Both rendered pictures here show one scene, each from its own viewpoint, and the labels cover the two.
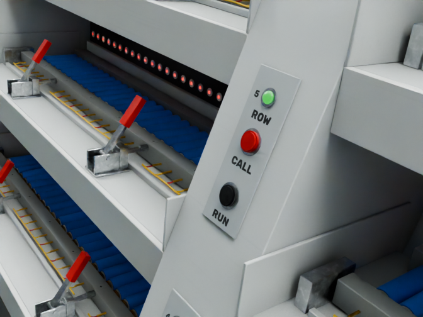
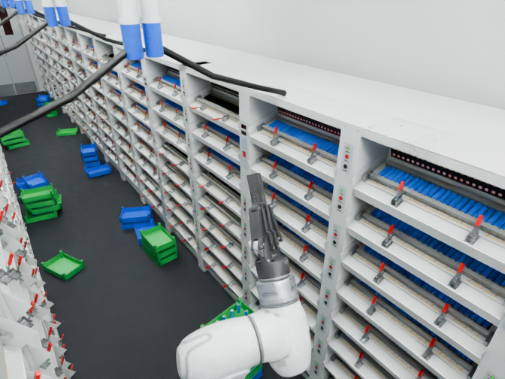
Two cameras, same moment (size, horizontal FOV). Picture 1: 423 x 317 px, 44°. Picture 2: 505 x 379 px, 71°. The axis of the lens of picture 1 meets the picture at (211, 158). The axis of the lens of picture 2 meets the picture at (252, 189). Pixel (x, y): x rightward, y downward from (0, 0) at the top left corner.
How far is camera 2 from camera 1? 1.34 m
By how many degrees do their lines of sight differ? 20
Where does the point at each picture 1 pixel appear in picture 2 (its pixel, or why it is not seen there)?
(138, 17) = (433, 328)
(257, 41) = (485, 363)
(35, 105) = (379, 318)
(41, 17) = not seen: hidden behind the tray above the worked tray
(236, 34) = (476, 357)
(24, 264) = (392, 362)
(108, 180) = (431, 362)
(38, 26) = not seen: hidden behind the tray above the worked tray
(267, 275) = not seen: outside the picture
